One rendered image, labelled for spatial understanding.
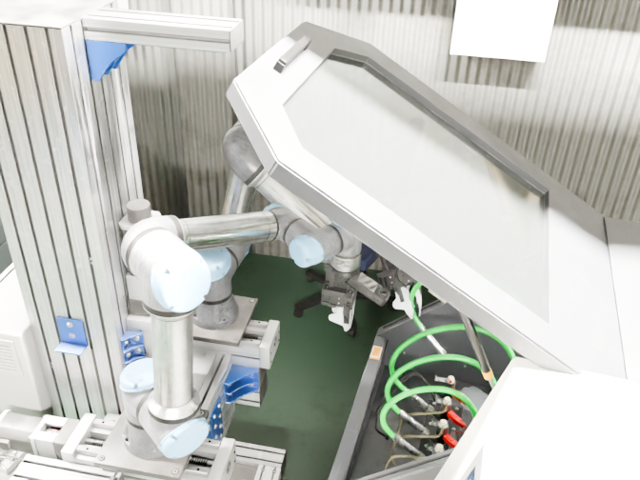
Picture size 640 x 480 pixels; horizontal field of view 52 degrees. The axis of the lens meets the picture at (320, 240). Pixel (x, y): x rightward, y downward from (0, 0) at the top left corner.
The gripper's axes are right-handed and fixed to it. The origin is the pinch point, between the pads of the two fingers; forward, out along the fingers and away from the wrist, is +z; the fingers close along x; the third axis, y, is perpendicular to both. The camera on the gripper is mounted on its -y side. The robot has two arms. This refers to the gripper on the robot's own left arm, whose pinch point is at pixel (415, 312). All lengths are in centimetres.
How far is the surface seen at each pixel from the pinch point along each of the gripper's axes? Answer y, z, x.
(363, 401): 21.9, 20.5, 9.3
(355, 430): 18.2, 26.7, 18.1
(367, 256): 109, -34, -92
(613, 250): -48, -1, -24
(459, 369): 17.9, 21.4, -30.5
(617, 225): -46, -7, -36
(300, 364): 151, 8, -65
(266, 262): 208, -57, -101
